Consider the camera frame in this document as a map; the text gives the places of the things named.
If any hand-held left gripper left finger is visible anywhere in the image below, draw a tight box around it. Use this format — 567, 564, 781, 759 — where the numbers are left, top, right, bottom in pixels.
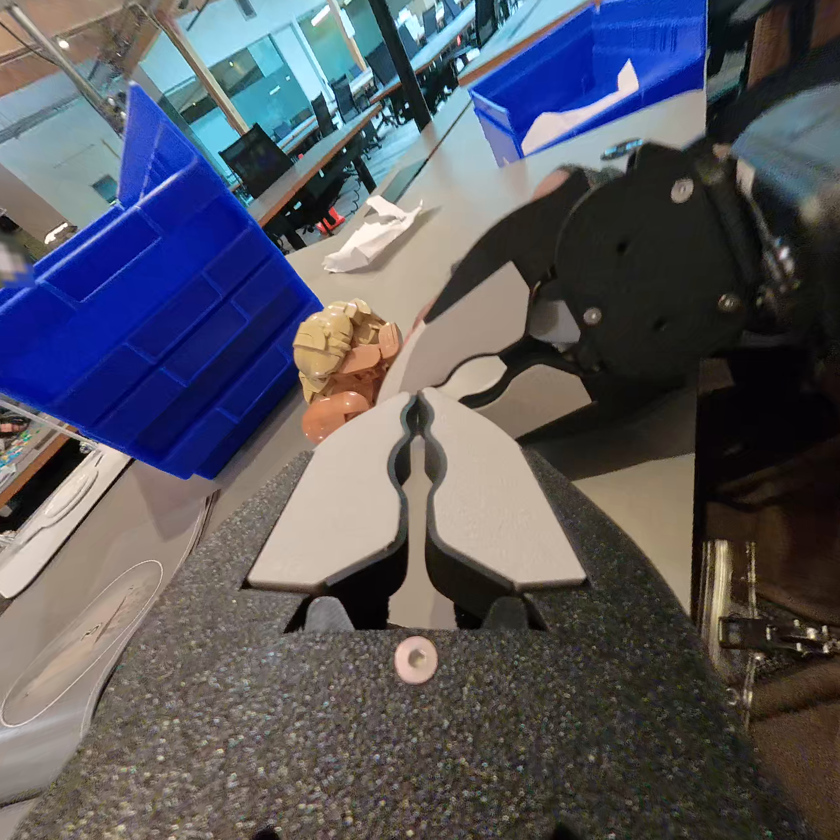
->
246, 390, 421, 595

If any white paper sheet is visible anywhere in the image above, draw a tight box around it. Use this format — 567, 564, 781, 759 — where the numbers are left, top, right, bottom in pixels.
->
520, 58, 643, 157

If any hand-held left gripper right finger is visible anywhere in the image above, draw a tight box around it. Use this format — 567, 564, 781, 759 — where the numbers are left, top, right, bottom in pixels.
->
418, 386, 589, 593

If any person's brown jacket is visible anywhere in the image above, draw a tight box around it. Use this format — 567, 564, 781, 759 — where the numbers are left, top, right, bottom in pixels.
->
689, 355, 840, 840

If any person's right hand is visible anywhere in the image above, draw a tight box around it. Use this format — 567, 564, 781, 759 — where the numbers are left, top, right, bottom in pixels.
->
532, 166, 594, 200

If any tan brown brick toy figure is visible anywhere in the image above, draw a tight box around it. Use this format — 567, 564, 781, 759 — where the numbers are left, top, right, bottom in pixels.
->
290, 297, 405, 448

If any long wooden table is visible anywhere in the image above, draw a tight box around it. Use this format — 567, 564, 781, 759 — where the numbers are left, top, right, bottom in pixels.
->
243, 79, 434, 244

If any small blue storage bin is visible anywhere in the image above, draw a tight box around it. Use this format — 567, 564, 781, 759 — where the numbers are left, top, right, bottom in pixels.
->
468, 0, 711, 169

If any white curved board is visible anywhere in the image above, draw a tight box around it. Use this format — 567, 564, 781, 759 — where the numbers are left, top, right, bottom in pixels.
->
0, 444, 133, 601

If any grey desk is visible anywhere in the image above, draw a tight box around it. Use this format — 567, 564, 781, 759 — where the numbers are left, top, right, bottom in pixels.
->
0, 53, 716, 840

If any torn white paper bag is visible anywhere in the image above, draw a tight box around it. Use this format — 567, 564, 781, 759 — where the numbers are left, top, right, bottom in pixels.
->
321, 193, 426, 275

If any grey instruction booklet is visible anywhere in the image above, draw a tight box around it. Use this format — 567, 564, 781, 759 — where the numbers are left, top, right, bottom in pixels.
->
0, 489, 221, 804

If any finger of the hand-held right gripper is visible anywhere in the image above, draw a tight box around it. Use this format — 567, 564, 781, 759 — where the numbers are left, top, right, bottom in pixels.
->
439, 352, 594, 442
377, 260, 535, 397

